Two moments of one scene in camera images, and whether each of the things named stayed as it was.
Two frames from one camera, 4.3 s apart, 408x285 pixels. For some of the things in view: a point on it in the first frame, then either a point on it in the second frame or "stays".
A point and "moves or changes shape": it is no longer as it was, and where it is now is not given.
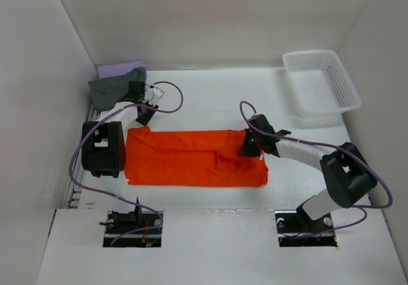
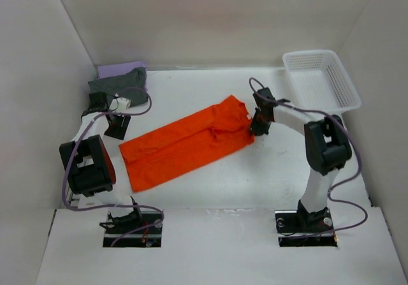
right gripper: (245, 150) → (255, 129)
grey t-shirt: (108, 90) stays
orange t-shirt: (192, 157) moves or changes shape
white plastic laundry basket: (322, 88) stays
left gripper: (152, 109) → (119, 132)
